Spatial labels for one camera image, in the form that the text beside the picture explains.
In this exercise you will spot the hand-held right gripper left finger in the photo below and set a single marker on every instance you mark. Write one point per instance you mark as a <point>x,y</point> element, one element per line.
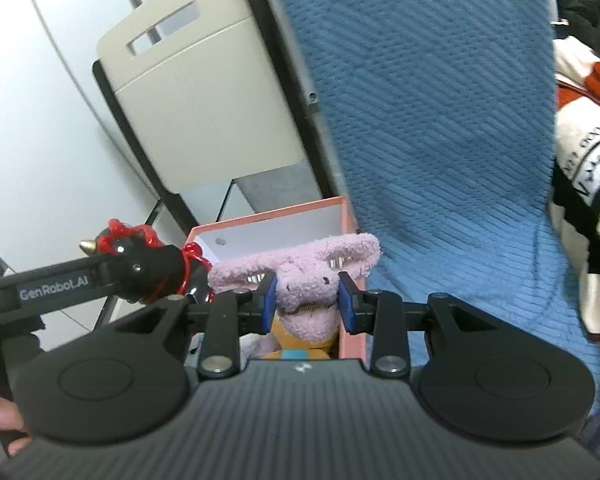
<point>268,305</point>

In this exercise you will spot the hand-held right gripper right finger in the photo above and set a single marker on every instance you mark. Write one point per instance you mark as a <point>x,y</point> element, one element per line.
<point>346,305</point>

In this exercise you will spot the beige folding chair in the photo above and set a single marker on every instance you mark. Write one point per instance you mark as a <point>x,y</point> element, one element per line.
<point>205,110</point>

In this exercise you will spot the person's left hand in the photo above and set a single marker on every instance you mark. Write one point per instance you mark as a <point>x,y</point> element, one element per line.
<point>0,415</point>

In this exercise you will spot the white wardrobe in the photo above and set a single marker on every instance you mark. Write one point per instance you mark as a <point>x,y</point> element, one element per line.
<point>35,110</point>

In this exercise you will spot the pink plush toy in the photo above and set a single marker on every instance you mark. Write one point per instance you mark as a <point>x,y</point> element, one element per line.
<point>305,270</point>

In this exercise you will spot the pink cardboard box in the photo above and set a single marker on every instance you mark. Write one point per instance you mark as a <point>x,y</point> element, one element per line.
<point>280,222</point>

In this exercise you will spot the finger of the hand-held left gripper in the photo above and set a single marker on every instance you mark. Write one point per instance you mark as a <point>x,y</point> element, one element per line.
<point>145,270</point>

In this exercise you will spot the white cloth with black print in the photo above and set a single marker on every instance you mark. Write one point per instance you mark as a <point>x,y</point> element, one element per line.
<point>585,170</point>

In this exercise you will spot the black puffer jacket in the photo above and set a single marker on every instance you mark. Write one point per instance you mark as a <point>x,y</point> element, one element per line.
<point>597,25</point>

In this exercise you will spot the blue quilted blanket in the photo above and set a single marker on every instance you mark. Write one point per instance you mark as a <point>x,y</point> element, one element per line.
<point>430,135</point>

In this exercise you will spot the brown bear plush blue shirt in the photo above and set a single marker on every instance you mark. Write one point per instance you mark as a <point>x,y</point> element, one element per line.
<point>300,347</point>

